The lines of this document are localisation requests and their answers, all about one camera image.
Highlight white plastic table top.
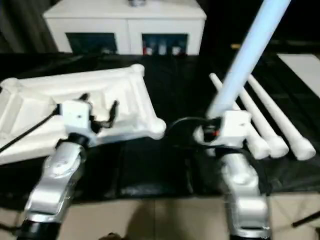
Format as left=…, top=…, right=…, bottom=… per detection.
left=0, top=63, right=167, bottom=166

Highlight white plastic table leg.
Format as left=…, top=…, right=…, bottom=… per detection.
left=247, top=74, right=316, bottom=161
left=204, top=0, right=292, bottom=120
left=209, top=73, right=272, bottom=160
left=238, top=86, right=290, bottom=159

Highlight black work mat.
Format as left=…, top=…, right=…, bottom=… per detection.
left=0, top=51, right=320, bottom=208

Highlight white cabinet with openings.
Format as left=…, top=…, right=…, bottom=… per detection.
left=42, top=2, right=208, bottom=56

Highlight flat white board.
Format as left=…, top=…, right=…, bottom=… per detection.
left=276, top=52, right=320, bottom=98

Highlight black folding stand leg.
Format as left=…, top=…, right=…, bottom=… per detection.
left=292, top=212, right=320, bottom=227

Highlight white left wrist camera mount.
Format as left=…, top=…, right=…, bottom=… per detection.
left=58, top=100, right=95, bottom=141

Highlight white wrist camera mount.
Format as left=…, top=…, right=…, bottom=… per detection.
left=219, top=110, right=252, bottom=147
left=58, top=100, right=95, bottom=141

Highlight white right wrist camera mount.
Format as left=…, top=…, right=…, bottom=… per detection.
left=219, top=110, right=252, bottom=147

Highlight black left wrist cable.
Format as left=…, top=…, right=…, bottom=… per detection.
left=0, top=104, right=63, bottom=153

